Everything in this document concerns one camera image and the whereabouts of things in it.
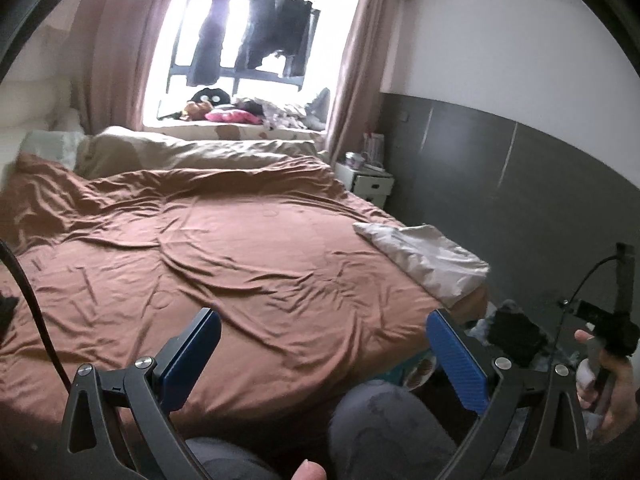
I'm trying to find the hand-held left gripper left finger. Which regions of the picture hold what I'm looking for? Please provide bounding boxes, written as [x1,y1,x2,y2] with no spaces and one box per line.
[64,307,223,480]

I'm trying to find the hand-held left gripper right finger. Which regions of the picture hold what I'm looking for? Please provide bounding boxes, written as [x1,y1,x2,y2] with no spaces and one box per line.
[425,308,591,480]

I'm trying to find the beige jacket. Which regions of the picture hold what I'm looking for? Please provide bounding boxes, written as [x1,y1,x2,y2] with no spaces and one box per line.
[352,221,491,311]

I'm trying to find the pile of light clothes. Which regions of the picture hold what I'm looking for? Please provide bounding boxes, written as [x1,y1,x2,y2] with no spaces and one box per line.
[235,97,321,131]

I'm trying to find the person's right hand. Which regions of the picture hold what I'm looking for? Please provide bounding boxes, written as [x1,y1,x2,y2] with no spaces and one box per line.
[575,330,640,446]

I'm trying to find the person's left hand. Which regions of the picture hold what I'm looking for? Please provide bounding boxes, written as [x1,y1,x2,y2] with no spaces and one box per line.
[291,460,329,480]

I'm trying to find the blue printed bed sheet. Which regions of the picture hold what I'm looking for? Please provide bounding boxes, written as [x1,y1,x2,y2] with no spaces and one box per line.
[377,347,438,391]

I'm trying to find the dark cloth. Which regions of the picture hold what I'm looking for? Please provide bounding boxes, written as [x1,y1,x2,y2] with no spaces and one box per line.
[487,307,548,368]

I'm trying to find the person's knees in grey trousers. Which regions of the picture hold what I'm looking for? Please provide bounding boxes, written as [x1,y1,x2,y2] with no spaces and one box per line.
[327,380,481,480]

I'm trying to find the bed with brown sheet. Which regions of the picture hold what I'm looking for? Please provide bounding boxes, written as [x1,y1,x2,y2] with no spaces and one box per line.
[0,152,488,421]

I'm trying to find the black cloth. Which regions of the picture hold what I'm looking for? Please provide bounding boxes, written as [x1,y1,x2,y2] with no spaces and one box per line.
[0,292,21,341]

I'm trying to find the white nightstand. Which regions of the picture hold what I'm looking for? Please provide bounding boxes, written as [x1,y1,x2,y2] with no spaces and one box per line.
[334,160,396,208]

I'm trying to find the beige blanket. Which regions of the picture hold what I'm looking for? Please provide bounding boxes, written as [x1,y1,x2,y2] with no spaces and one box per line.
[75,126,331,178]

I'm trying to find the upright books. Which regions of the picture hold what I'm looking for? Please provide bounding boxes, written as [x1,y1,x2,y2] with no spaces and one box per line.
[362,132,387,168]

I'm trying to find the pink cloth by window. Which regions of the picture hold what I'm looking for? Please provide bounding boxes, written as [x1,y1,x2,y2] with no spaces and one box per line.
[205,108,261,126]

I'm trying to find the brown plush toy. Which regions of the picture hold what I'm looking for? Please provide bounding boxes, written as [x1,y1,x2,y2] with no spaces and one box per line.
[182,101,213,122]

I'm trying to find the white pillow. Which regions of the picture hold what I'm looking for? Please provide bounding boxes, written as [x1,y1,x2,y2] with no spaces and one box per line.
[47,108,83,135]
[17,130,86,168]

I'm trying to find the black plush toy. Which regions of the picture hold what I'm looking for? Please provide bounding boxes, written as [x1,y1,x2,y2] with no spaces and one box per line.
[192,87,232,108]

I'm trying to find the grey pillow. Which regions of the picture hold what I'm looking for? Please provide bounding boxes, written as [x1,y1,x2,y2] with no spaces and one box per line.
[305,87,332,131]

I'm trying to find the cream padded headboard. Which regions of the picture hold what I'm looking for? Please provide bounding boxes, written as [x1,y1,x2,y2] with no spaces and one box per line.
[0,77,76,171]

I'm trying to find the dark hanging coat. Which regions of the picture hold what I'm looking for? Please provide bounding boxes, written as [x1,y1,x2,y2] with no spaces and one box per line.
[186,0,232,87]

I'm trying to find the pink curtain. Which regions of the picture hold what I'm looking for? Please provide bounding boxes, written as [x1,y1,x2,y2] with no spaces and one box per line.
[70,0,193,136]
[322,0,396,161]

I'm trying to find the dark hanging garment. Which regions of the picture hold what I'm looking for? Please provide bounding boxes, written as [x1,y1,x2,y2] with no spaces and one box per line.
[272,0,316,77]
[235,0,278,70]

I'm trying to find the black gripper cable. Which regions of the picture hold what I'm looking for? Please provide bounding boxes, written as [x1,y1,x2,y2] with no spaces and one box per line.
[0,240,73,393]
[547,255,621,356]

